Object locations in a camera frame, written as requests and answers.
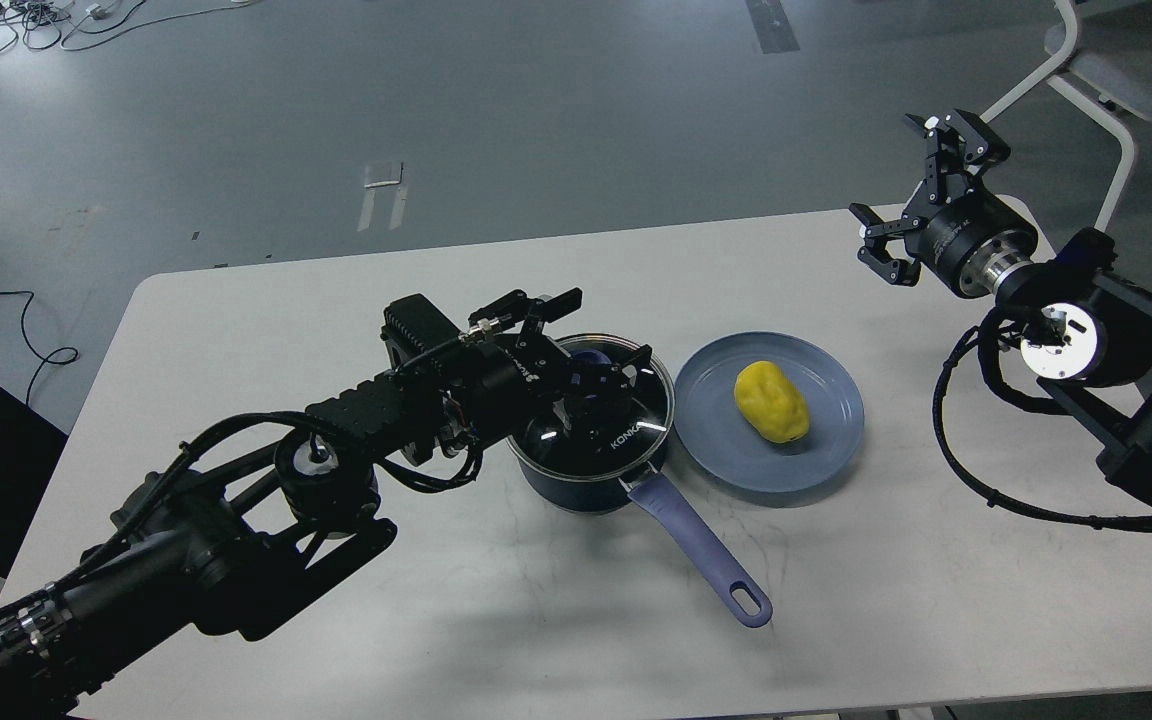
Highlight black floor cables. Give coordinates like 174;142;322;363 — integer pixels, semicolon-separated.
0;0;267;65

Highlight glass pot lid purple knob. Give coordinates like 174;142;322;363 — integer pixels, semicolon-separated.
511;334;676;471

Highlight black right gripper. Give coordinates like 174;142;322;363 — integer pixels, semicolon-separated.
849;109;1039;300

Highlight dark blue saucepan purple handle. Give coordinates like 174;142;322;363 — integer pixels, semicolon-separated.
506;334;773;630

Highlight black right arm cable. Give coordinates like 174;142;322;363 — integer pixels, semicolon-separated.
932;305;1152;533

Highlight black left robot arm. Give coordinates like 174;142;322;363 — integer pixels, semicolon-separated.
0;290;653;719

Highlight blue plate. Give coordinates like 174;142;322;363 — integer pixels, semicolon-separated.
675;332;865;507

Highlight white office chair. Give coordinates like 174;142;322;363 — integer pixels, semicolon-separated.
983;1;1152;232

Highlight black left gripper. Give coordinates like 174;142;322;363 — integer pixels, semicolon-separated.
467;287;655;444

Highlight yellow potato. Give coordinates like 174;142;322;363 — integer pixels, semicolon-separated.
733;361;812;445

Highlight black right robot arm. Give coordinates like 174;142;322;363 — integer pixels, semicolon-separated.
849;109;1152;535

